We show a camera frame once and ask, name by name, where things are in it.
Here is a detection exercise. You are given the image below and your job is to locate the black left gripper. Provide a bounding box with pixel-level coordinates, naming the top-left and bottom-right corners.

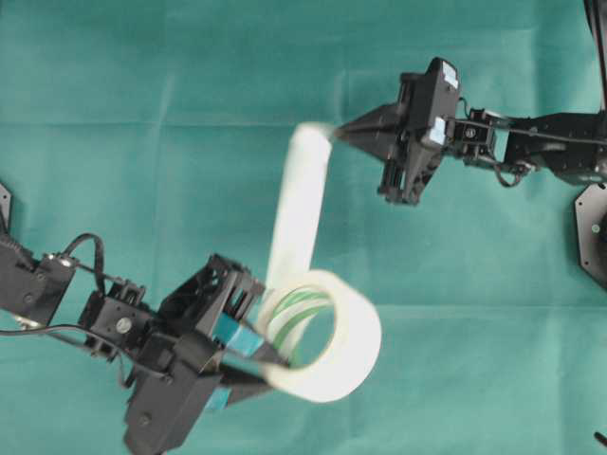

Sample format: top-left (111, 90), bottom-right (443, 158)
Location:
top-left (78, 254), bottom-right (289, 408)

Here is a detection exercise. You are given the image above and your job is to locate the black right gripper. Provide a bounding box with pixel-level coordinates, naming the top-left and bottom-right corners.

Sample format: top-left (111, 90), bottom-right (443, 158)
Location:
top-left (335, 73), bottom-right (445, 206)

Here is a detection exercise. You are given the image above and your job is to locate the white duct tape roll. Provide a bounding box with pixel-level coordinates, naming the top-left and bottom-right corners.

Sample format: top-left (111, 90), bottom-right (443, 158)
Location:
top-left (256, 122), bottom-right (382, 403)

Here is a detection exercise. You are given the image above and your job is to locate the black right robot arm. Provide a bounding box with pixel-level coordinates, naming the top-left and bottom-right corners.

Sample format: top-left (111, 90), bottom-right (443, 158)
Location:
top-left (336, 71), bottom-right (606, 206)

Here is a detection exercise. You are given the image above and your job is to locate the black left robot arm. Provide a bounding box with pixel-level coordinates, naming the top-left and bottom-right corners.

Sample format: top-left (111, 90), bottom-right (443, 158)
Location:
top-left (1, 233), bottom-right (289, 408)

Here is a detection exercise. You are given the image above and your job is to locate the green table cloth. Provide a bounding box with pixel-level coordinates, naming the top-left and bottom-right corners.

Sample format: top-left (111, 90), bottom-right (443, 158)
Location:
top-left (1, 1), bottom-right (606, 454)

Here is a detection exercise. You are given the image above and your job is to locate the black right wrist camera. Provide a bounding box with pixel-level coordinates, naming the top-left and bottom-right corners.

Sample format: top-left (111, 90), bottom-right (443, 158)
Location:
top-left (407, 57), bottom-right (461, 150)

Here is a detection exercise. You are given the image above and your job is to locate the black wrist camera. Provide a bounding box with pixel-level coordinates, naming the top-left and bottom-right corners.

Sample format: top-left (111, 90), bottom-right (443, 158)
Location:
top-left (124, 333), bottom-right (222, 454)
top-left (407, 57), bottom-right (461, 150)

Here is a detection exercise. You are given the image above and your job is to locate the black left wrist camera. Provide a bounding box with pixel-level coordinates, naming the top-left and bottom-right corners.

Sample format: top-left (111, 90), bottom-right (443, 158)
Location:
top-left (124, 333), bottom-right (222, 454)

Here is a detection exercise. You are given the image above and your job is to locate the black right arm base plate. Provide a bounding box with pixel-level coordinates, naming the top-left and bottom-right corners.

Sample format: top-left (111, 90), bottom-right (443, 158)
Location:
top-left (573, 183), bottom-right (606, 289)

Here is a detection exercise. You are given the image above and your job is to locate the grey camera cable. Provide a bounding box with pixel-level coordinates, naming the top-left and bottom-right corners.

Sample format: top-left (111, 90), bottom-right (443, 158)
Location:
top-left (0, 324), bottom-right (172, 383)

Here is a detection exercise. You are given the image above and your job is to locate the black aluminium frame rail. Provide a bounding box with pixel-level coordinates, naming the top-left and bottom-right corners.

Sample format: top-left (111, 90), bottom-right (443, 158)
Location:
top-left (583, 0), bottom-right (606, 111)

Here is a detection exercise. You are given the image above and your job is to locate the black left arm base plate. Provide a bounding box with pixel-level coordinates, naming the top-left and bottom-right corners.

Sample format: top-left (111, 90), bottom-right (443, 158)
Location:
top-left (0, 183), bottom-right (12, 234)

